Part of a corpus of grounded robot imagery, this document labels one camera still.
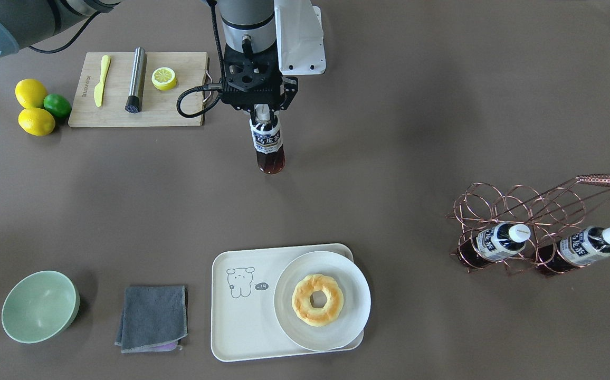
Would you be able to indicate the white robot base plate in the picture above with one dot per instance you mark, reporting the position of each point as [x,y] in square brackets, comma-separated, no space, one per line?
[300,38]

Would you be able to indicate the glazed donut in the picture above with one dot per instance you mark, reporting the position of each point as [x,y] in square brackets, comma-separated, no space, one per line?
[317,300]

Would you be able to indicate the tea bottle taken from rack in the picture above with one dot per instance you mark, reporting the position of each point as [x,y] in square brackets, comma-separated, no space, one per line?
[268,143]

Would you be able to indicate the green lime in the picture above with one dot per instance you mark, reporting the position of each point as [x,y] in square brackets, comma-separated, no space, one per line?
[57,105]

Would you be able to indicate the green bowl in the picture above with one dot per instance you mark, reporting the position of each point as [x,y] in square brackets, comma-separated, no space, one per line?
[40,306]

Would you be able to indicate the copper wire bottle rack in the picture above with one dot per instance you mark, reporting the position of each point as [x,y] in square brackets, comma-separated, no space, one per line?
[551,215]

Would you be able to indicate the yellow lemon lower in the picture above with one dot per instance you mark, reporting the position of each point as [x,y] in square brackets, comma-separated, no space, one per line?
[37,121]

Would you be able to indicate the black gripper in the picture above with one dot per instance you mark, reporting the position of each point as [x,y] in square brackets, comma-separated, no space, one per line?
[289,92]

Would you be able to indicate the yellow lemon upper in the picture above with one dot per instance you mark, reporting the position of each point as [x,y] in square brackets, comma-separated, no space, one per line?
[30,93]

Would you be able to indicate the tea bottle rear rack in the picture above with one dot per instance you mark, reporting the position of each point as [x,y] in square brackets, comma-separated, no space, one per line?
[574,252]

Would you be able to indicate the yellow lemon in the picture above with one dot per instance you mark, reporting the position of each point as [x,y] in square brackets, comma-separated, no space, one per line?
[30,93]
[37,121]

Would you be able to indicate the half lemon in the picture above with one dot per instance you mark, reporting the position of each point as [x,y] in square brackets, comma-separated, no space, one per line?
[164,78]

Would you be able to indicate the tea bottle rack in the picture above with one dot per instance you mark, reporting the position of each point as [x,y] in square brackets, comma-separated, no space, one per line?
[494,245]
[574,252]

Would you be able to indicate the cream rabbit tray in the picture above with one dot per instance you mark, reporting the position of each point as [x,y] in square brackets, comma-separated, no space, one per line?
[243,322]

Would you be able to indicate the tea bottle front rack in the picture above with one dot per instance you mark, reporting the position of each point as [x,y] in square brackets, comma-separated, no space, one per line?
[494,245]

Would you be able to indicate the yellow plastic knife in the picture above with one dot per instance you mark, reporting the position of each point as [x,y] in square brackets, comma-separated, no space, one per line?
[98,91]

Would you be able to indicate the white round plate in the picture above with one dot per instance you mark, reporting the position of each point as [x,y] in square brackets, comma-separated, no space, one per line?
[353,317]

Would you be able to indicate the grey folded cloth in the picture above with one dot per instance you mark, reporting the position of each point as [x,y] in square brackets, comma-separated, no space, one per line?
[153,319]

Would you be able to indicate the bamboo cutting board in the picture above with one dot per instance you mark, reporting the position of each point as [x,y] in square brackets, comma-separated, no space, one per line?
[158,108]

